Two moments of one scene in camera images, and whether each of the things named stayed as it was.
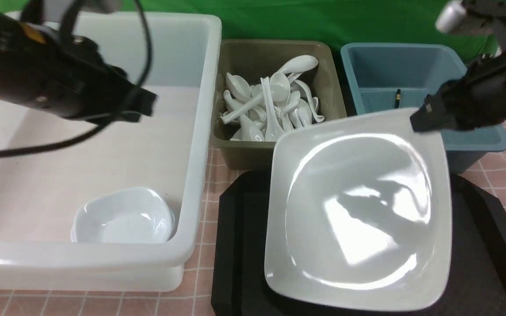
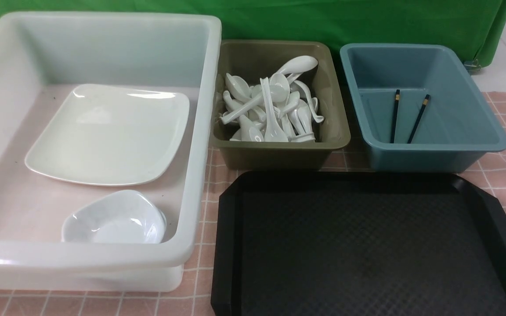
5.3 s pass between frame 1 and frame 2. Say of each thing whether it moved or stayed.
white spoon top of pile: stayed
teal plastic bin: stayed
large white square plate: moved
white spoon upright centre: stayed
